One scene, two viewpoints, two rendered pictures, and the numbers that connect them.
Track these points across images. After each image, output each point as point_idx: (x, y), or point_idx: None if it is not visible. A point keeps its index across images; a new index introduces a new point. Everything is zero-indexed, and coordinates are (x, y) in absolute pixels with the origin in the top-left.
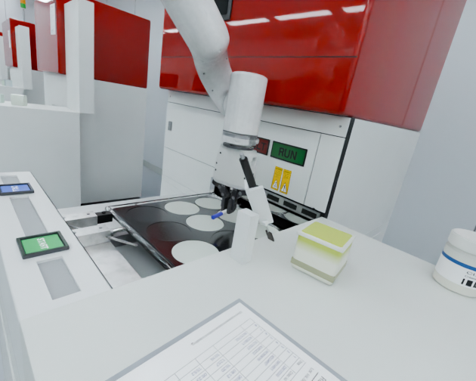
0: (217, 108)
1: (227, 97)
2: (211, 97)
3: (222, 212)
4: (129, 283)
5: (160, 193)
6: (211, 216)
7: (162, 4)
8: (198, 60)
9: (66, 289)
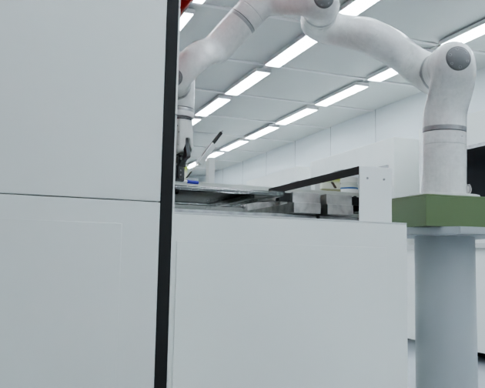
0: (188, 85)
1: (194, 84)
2: (196, 77)
3: (185, 179)
4: (263, 186)
5: (172, 245)
6: (198, 182)
7: (249, 35)
8: (222, 62)
9: None
